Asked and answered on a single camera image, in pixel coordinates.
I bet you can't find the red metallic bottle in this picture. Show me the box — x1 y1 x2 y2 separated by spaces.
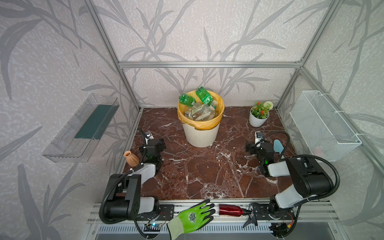
219 204 252 217

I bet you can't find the small terracotta vase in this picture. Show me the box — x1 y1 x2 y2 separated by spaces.
124 151 140 167

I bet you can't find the white wire mesh basket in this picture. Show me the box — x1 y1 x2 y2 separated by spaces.
290 91 362 162

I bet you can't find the light blue silicone spatula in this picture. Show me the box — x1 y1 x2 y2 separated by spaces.
273 140 284 158

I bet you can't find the green plastic soda bottle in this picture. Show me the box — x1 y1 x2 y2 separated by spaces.
196 87 214 106

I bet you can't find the green black work glove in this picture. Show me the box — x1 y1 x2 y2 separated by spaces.
167 199 216 240

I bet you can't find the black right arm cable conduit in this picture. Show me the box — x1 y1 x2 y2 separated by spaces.
259 130 341 201

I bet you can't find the white pot with flowers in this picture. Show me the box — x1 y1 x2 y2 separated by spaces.
249 101 274 127

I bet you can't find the aluminium frame crossbar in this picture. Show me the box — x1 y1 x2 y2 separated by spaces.
118 61 301 69

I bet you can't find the green circuit board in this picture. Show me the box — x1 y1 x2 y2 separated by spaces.
144 223 162 232

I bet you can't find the clear bottle white cap green band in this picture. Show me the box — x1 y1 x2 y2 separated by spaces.
210 100 219 111

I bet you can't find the clear acrylic wall shelf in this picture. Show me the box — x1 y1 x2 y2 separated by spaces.
42 94 120 163

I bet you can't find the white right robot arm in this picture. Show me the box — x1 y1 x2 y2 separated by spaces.
245 140 341 220

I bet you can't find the clear bottle green label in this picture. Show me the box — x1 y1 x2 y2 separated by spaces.
188 103 211 122

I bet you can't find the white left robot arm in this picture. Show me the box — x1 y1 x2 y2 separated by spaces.
99 139 166 224

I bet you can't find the yellow bin liner bag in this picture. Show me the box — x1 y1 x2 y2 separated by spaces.
177 91 225 130

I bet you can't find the white ribbed waste bin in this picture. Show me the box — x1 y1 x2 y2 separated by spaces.
182 124 220 148

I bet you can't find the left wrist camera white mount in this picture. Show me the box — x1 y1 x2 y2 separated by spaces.
144 131 154 142

